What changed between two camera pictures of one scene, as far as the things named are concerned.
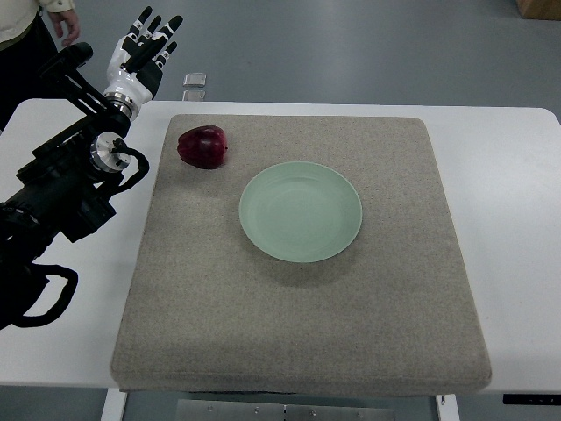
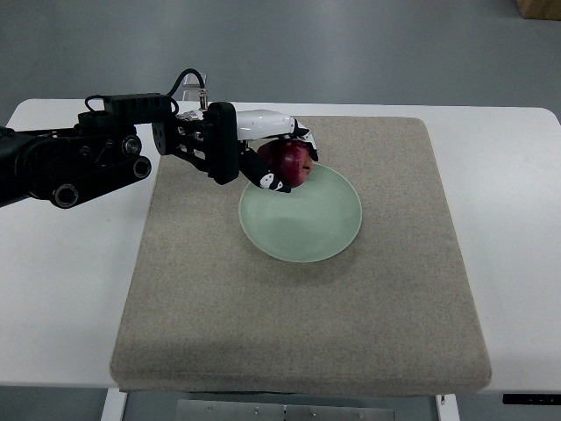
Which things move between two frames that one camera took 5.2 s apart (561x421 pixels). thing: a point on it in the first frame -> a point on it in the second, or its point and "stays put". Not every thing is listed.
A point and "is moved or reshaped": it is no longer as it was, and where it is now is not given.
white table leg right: x=447 y=407 stays put
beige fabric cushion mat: x=392 y=312 stays put
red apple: x=203 y=146 is moved or reshaped
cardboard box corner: x=548 y=10 stays put
